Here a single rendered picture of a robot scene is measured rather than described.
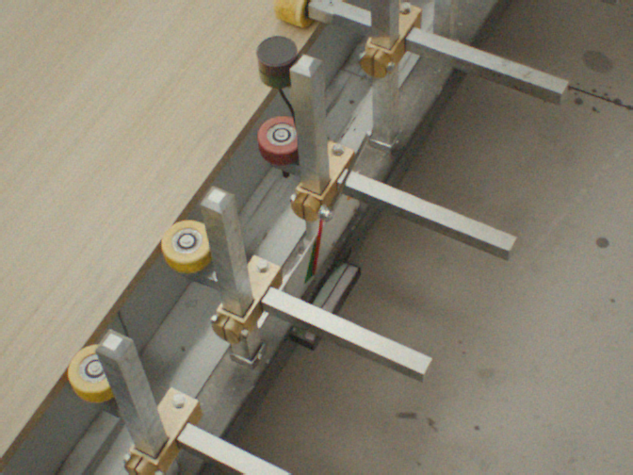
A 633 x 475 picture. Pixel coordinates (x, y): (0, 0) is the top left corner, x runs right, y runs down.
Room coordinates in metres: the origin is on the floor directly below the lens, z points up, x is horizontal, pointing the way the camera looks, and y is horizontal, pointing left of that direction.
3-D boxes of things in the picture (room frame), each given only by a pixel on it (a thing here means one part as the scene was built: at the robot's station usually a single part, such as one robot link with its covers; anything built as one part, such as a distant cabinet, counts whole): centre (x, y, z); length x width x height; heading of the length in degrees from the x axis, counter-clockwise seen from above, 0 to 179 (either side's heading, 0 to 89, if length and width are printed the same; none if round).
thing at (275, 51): (1.20, 0.03, 1.05); 0.06 x 0.06 x 0.22; 57
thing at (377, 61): (1.41, -0.16, 0.95); 0.14 x 0.06 x 0.05; 147
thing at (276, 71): (1.20, 0.03, 1.15); 0.06 x 0.06 x 0.02
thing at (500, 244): (1.15, -0.12, 0.84); 0.43 x 0.03 x 0.04; 57
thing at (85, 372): (0.85, 0.34, 0.85); 0.08 x 0.08 x 0.11
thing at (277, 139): (1.26, 0.04, 0.85); 0.08 x 0.08 x 0.11
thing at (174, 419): (0.78, 0.25, 0.81); 0.14 x 0.06 x 0.05; 147
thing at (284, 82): (1.20, 0.03, 1.12); 0.06 x 0.06 x 0.02
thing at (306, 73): (1.18, -0.01, 0.92); 0.04 x 0.04 x 0.48; 57
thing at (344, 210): (1.14, -0.01, 0.75); 0.26 x 0.01 x 0.10; 147
